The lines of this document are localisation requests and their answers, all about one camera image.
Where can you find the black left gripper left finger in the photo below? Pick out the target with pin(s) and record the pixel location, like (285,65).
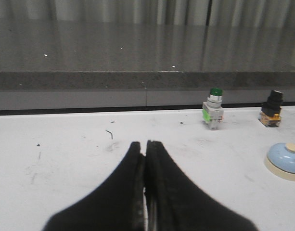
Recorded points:
(116,205)

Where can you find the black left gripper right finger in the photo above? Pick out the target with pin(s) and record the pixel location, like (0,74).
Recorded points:
(175,203)

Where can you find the blue and cream call bell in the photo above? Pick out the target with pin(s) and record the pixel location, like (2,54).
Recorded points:
(280,160)

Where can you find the grey stone counter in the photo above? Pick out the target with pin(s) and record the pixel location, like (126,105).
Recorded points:
(61,65)

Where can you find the green pushbutton switch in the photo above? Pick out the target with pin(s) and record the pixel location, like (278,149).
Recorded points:
(212,108)

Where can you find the black selector switch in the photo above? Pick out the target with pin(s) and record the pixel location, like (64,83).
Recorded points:
(270,112)

